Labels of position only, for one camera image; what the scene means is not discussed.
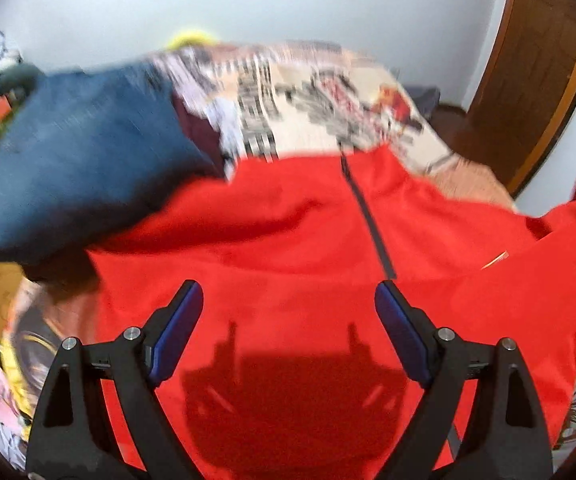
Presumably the printed blanket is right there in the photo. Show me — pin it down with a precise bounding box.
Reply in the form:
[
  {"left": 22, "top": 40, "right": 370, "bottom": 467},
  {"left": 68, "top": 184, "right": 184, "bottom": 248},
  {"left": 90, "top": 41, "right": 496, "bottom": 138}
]
[{"left": 2, "top": 40, "right": 519, "bottom": 431}]

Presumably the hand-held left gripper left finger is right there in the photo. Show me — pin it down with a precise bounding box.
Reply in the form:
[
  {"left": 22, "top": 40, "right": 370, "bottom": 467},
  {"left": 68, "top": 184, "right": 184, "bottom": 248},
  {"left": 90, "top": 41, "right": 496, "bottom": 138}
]
[{"left": 26, "top": 280, "right": 204, "bottom": 480}]

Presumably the yellow fuzzy blanket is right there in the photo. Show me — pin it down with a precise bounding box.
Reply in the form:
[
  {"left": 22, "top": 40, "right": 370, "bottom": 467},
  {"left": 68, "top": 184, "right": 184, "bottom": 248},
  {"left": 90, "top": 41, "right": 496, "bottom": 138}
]
[{"left": 0, "top": 335, "right": 36, "bottom": 433}]

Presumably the folded maroon garment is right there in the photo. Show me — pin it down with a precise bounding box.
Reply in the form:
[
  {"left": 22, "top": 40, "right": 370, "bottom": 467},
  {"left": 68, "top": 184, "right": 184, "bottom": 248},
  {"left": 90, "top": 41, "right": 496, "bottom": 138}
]
[{"left": 173, "top": 92, "right": 229, "bottom": 181}]

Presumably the folded navy blue garment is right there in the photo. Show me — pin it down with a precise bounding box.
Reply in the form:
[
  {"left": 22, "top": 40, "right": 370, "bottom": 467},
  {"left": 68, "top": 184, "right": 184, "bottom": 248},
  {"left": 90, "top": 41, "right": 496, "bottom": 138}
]
[{"left": 0, "top": 62, "right": 229, "bottom": 271}]

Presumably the red zip jacket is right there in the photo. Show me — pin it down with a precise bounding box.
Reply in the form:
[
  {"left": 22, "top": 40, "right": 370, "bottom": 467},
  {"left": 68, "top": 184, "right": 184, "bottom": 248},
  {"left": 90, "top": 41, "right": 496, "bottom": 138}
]
[{"left": 88, "top": 132, "right": 576, "bottom": 480}]

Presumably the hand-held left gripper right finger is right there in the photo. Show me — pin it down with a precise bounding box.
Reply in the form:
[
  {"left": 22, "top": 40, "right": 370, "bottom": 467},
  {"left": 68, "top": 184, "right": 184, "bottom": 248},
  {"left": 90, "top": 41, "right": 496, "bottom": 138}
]
[{"left": 375, "top": 280, "right": 554, "bottom": 480}]

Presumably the brown wooden door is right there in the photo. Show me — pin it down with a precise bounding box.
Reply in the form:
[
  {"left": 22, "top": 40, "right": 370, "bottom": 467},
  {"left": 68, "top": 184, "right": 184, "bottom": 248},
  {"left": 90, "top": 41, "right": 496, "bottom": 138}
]
[{"left": 450, "top": 0, "right": 576, "bottom": 198}]

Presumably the yellow fuzzy cloth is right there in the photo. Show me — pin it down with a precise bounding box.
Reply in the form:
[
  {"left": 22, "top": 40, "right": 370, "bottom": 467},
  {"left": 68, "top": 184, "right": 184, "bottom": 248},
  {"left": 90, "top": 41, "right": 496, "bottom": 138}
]
[{"left": 167, "top": 29, "right": 219, "bottom": 52}]

